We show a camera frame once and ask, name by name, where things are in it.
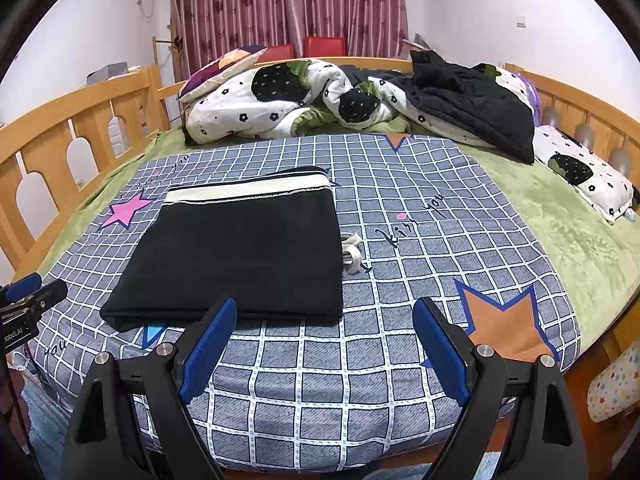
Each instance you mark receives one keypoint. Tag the wooden coat rack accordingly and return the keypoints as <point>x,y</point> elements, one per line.
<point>176,60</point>

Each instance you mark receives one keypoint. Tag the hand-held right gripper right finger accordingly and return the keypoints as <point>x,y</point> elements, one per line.
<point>440,350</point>

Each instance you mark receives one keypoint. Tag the grey checked star blanket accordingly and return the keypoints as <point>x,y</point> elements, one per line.
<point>350,360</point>

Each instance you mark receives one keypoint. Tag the black pants with white waistband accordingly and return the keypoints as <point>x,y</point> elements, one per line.
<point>225,250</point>

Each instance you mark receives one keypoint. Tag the purple patterned pillow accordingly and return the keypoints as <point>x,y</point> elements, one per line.
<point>215,72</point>

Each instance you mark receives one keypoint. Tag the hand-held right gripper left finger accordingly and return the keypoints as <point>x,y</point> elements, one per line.
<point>207,350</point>

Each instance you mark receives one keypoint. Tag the person's blue jeans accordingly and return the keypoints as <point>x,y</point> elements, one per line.
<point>45,420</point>

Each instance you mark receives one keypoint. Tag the red chair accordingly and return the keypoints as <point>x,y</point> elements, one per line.
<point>325,46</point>
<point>277,53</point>

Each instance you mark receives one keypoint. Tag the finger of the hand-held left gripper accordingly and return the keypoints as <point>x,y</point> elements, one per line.
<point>27,285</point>

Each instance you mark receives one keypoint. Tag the white strawberry print pillow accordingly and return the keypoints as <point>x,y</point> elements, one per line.
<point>590,170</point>

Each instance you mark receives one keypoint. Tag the white strawberry print quilt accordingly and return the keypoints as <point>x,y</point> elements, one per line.
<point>225,105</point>

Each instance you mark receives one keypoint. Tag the grey box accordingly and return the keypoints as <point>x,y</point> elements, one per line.
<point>107,71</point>

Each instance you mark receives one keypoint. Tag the black jacket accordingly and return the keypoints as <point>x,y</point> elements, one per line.
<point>475,105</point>

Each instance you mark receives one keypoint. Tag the wooden bed frame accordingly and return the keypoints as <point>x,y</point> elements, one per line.
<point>50,125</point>

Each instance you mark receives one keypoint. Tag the purple cloth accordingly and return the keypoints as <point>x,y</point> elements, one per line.
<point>531,92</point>

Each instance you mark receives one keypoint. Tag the green bed sheet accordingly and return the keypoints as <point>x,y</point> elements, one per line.
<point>575,240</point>

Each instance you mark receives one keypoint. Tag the maroon striped curtain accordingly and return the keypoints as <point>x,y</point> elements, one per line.
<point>290,0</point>

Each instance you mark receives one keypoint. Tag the star print cushion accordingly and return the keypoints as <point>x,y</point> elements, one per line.
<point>615,385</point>

